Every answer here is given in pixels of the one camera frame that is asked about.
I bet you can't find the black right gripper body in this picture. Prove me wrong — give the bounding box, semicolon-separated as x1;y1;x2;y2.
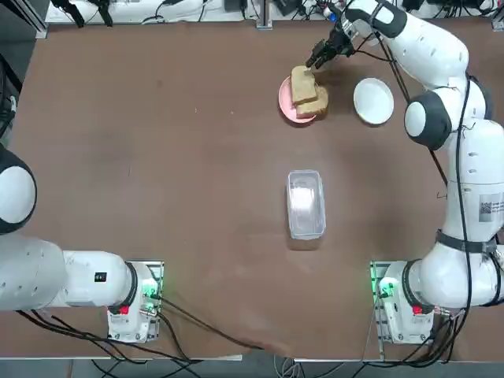
319;28;354;57

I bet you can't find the brown bread slice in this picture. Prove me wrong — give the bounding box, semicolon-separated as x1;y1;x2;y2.
295;84;329;117
291;65;318;106

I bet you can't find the pink round plate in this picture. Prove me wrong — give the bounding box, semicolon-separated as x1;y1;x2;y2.
277;74;322;125

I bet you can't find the white round plate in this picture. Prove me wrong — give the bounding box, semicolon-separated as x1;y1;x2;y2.
352;76;395;127

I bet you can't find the black electronic device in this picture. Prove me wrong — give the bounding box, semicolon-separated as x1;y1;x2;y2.
273;0;306;17

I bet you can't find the clear plastic container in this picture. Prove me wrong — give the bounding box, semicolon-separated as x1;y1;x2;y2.
286;169;328;241

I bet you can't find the aluminium camera post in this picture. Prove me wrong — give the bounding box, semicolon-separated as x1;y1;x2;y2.
255;0;273;31

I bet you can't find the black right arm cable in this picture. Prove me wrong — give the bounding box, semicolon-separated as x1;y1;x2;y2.
354;29;476;316

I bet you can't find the black cable on table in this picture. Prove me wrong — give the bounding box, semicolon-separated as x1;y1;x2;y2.
157;295;265;351

